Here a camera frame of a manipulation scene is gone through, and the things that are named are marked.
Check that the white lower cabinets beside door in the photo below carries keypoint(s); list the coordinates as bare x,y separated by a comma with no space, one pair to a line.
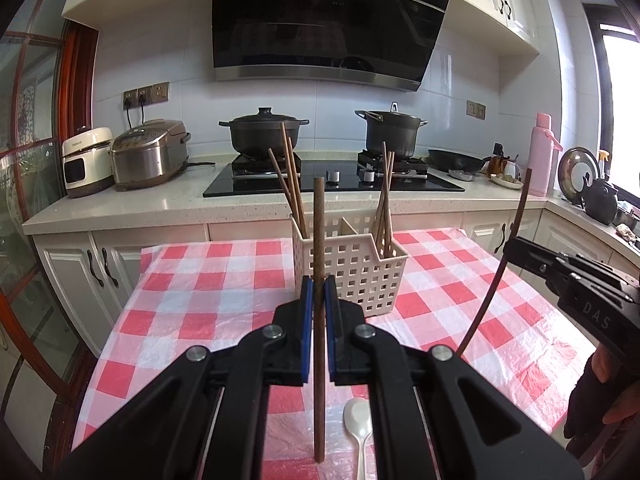
70,270

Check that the gold wall socket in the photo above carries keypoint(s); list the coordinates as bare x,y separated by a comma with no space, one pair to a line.
130,98
161,91
145,94

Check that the dark sauce bottle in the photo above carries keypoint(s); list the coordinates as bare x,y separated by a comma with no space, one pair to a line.
496,162

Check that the white small kitchen appliance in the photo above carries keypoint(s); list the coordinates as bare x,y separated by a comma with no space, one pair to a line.
85,165

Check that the white plate with food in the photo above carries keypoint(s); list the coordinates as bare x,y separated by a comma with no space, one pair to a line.
506,181

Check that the pink thermos bottle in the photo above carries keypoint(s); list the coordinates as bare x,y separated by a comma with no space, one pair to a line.
542,160

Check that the black kettle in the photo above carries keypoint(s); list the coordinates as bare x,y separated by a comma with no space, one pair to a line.
600,200

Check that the black range hood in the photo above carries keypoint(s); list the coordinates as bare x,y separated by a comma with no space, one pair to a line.
320,20

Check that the white upper cabinets beside window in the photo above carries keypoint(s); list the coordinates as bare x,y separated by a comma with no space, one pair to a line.
500,5

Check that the black glass gas cooktop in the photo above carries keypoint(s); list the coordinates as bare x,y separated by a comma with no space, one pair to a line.
260,187

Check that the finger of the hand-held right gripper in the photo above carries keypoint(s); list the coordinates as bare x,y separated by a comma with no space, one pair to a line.
535,262

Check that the white lower cabinets beside window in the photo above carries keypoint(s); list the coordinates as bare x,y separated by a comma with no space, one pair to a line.
555,230

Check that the person's right forearm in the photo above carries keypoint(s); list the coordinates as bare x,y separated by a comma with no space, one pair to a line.
582,410

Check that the silver rice cooker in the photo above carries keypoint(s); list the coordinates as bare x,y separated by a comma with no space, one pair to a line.
147,157

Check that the gold wall switch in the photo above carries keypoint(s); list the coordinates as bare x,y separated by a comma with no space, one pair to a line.
476,110

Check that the brown wooden chopstick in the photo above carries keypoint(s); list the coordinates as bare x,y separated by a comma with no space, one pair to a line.
385,180
287,145
318,240
294,160
378,215
520,205
390,170
279,172

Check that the white plastic utensil basket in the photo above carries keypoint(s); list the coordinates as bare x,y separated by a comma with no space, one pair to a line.
360,275

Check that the white cabinets beside window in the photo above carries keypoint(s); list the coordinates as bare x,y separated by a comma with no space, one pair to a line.
555,230
500,5

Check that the silver stove knob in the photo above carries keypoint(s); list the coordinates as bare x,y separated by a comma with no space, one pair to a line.
369,175
332,175

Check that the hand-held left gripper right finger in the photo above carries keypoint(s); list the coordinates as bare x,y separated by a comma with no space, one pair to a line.
330,320

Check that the dark framed window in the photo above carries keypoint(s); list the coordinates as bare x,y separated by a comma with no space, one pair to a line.
620,110

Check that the grey stockpot with glass lid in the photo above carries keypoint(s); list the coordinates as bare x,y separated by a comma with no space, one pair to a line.
392,135

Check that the person's right hand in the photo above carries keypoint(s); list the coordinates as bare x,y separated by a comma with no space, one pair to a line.
620,410

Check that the red white checkered tablecloth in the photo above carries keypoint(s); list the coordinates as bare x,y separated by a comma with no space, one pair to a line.
200,310

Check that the small steel bowl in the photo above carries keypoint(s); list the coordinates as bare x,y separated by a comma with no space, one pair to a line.
461,175

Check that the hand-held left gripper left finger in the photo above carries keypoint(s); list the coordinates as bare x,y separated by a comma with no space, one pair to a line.
307,320

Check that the small white bottle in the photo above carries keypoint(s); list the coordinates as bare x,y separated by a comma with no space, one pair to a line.
510,168

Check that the black wok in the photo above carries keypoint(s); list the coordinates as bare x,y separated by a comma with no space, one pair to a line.
457,160

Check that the glass pot lid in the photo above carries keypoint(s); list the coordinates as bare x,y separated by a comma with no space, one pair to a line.
575,170

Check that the white plastic spoon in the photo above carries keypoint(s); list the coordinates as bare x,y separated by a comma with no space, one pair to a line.
357,417

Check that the black burner grate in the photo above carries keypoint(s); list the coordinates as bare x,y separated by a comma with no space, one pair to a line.
410,164
250,162

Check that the black casserole pot with lid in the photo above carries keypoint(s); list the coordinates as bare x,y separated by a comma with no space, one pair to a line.
260,135

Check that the wooden framed glass door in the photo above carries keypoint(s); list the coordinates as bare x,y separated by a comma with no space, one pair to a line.
30,260

